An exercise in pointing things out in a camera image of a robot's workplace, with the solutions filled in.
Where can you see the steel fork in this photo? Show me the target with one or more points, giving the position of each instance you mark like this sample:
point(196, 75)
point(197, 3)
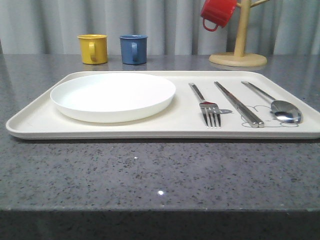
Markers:
point(209, 110)

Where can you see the white round plate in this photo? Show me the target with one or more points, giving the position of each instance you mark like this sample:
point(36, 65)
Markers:
point(113, 97)

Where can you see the steel spoon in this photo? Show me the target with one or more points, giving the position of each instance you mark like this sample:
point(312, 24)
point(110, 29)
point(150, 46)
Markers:
point(282, 110)

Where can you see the cream rabbit serving tray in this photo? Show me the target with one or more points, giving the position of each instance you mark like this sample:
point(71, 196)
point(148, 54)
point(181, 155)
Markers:
point(182, 119)

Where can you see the blue enamel mug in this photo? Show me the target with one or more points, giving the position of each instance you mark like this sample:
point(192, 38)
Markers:
point(133, 49)

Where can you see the yellow enamel mug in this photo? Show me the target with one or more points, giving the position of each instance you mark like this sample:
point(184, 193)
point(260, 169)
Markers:
point(93, 48)

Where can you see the wooden mug tree stand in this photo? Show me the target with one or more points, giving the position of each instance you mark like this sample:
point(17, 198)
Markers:
point(238, 58)

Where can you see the red enamel mug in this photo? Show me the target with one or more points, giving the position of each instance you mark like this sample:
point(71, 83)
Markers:
point(218, 12)

